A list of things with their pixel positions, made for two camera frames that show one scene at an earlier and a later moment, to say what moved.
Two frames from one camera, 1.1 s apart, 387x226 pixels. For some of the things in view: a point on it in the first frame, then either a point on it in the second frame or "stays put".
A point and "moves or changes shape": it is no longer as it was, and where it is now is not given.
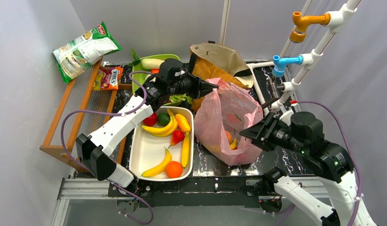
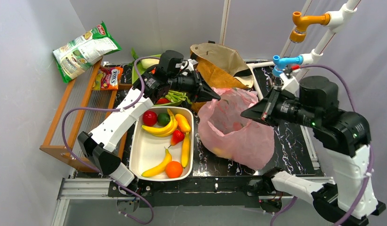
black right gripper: [266, 131] -> [268, 106]
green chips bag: [73, 58] stays put
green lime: [163, 119] stays put
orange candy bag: [108, 78] stays put
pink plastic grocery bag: [220, 116] moves or changes shape
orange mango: [183, 124] stays put
